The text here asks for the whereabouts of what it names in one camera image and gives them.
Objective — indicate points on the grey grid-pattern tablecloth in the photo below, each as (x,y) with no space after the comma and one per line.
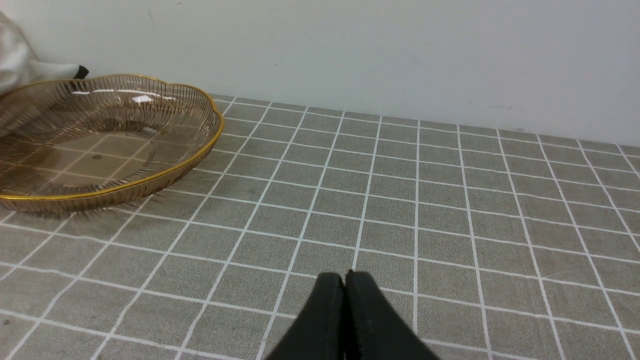
(490,244)

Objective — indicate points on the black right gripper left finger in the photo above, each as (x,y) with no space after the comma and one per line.
(316,332)

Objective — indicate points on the white cloth bag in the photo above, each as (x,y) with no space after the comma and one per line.
(20,66)

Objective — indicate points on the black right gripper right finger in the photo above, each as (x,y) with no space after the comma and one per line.
(373,328)

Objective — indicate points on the amber glass gold-rimmed plate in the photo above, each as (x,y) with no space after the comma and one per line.
(78,145)

